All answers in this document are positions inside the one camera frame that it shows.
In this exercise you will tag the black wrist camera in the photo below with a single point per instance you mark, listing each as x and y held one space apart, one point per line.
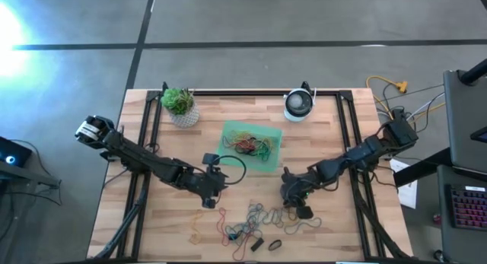
210 159
287 172

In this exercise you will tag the teal translucent plastic bin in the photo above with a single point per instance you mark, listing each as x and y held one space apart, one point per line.
228 155

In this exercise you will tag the yellow rubber band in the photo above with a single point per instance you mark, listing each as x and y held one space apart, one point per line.
292 217
243 134

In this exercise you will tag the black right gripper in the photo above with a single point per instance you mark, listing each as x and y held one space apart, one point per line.
298 189

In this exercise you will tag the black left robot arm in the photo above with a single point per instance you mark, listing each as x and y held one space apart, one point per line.
144 161

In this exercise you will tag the black aluminium table frame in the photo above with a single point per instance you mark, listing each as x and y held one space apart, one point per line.
247 93

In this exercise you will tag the black box with blue light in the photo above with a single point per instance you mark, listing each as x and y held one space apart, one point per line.
15 151

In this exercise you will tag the dark oval rubber band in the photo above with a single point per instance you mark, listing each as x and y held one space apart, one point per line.
269 245

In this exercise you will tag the white cylindrical device black rim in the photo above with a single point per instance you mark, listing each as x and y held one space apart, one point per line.
298 104

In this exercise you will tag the white paper sheet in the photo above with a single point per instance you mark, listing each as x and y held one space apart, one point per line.
409 191

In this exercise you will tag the black desk support bar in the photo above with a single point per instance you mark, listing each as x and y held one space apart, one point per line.
422 167

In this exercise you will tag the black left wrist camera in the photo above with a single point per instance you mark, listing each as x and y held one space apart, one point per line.
210 159

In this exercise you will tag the green rubber band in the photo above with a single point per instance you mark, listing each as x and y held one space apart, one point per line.
264 151

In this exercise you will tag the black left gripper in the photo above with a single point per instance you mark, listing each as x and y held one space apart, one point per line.
205 180

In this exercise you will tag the black stand bar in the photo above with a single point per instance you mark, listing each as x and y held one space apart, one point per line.
30 174

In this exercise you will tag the orange rubber band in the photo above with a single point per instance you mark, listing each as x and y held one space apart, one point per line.
198 215

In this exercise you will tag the succulent in patterned white pot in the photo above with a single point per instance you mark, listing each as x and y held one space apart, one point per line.
179 100

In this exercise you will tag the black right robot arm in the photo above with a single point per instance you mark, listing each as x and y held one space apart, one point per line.
361 153

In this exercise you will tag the grey desk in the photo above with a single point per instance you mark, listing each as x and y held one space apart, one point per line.
445 237

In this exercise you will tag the backlit black keyboard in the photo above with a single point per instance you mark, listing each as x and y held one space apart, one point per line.
470 207

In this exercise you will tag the grey cart top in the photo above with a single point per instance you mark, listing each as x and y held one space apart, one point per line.
468 115

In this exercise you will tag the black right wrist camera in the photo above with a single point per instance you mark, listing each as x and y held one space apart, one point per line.
287 172

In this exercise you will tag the wide dark grey rubber band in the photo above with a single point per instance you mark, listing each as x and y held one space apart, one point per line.
257 244

